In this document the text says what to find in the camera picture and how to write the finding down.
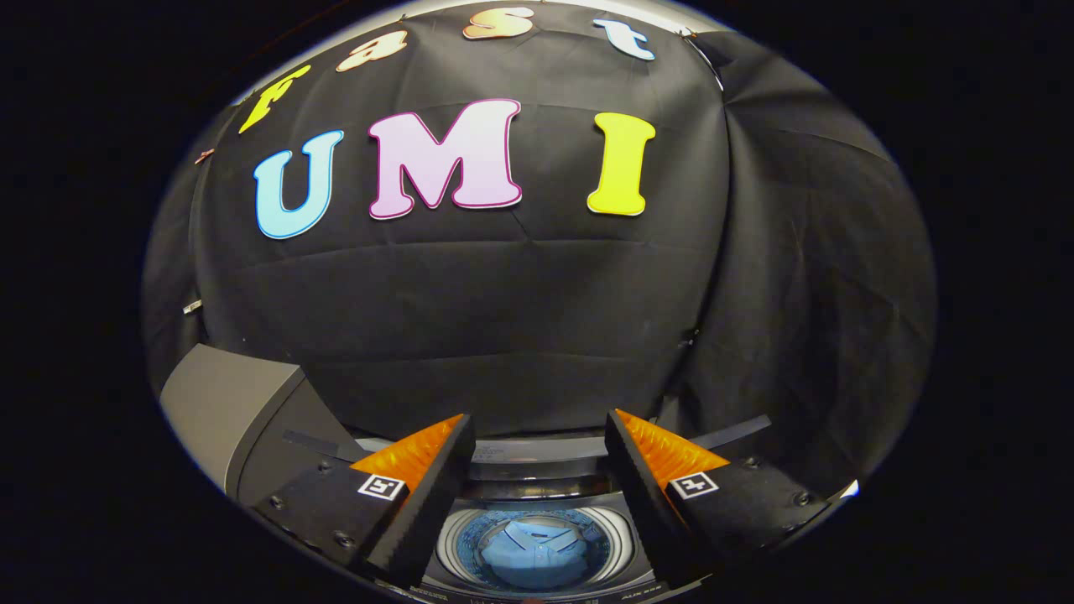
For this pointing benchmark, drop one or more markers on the black backdrop cloth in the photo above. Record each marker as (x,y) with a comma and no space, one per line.
(503,319)

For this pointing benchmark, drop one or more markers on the silver cloth clip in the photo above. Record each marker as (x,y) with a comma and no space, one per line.
(192,306)

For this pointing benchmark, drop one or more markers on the pink cloth clip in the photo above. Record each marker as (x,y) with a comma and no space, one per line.
(204,155)

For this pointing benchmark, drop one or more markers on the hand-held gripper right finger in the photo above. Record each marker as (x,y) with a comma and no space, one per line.
(650,503)

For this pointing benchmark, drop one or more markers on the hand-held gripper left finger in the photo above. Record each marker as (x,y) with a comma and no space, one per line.
(428,503)

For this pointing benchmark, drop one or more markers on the light blue polo shirt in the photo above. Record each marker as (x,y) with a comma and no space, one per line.
(533,554)

